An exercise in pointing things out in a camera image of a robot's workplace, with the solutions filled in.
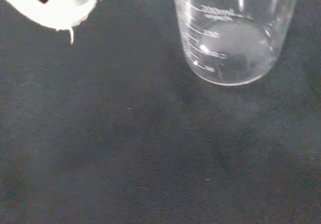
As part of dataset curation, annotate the black bench cloth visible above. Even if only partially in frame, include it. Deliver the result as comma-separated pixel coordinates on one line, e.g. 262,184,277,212
0,0,321,224

